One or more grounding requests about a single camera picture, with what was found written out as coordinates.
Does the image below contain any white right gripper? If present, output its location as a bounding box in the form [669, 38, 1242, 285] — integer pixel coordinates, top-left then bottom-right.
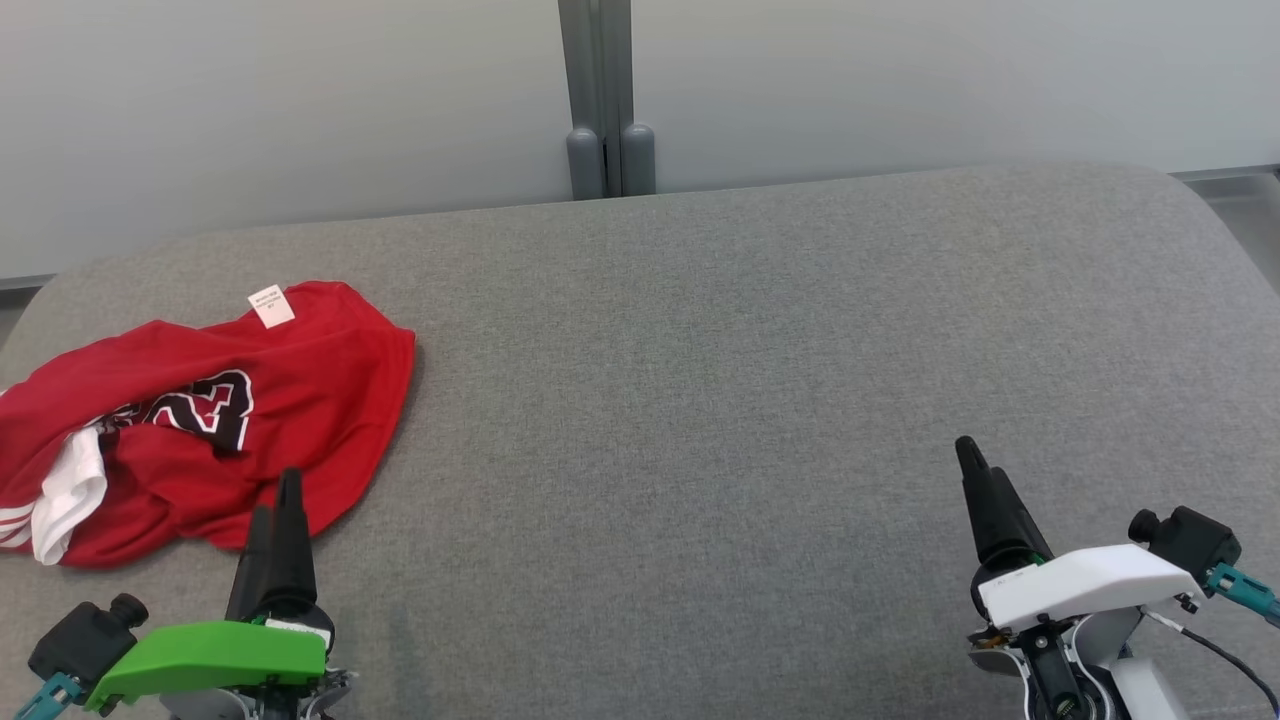
[955, 436, 1206, 720]

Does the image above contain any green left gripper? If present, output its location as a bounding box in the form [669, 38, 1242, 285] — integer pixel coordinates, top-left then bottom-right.
[85, 468, 356, 720]

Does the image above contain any teal right camera cable connector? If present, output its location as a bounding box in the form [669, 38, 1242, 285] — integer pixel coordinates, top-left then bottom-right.
[1205, 563, 1280, 629]

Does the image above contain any teal camera cable connector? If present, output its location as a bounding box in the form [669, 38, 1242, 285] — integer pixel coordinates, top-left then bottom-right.
[1205, 563, 1280, 629]
[12, 672, 83, 720]

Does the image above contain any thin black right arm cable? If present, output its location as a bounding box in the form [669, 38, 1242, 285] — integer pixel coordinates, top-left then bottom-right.
[1145, 608, 1280, 717]

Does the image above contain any teal left camera cable connector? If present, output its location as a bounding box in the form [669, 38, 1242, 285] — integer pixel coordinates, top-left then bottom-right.
[12, 672, 83, 720]

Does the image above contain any grey partition base rail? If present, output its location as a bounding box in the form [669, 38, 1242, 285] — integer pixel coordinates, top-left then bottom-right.
[1168, 164, 1280, 187]

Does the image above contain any grey cylindrical post foot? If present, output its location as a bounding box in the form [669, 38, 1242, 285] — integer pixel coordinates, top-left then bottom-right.
[566, 125, 607, 201]
[620, 122, 658, 198]

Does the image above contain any grey partition post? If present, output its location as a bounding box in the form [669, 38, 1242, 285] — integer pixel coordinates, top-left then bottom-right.
[557, 0, 658, 201]

